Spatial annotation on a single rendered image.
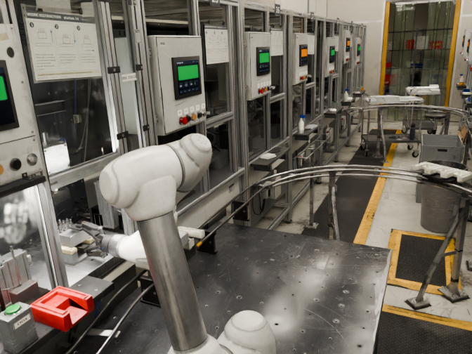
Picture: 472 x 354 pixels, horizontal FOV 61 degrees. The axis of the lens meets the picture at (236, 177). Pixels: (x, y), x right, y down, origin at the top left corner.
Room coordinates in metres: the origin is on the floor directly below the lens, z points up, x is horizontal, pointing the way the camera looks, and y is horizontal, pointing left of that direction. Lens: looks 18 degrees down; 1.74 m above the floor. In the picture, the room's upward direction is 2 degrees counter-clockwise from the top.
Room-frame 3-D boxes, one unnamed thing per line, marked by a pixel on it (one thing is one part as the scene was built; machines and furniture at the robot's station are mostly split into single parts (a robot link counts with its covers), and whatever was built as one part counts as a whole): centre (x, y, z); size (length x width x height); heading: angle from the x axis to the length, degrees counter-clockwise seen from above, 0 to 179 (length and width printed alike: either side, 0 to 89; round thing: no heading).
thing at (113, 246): (1.43, 0.47, 1.01); 0.09 x 0.06 x 0.09; 154
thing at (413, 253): (2.92, -1.51, 0.01); 1.00 x 0.55 x 0.01; 154
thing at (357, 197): (5.47, -1.90, 0.01); 5.85 x 0.59 x 0.01; 154
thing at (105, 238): (1.46, 0.54, 1.01); 0.09 x 0.07 x 0.08; 64
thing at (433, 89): (7.20, -3.42, 0.48); 0.84 x 0.58 x 0.97; 162
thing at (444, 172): (2.60, -1.42, 0.84); 0.37 x 0.14 x 0.10; 32
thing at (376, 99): (6.23, -2.50, 0.48); 0.88 x 0.56 x 0.96; 82
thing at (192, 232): (1.67, 0.31, 0.84); 0.36 x 0.14 x 0.10; 154
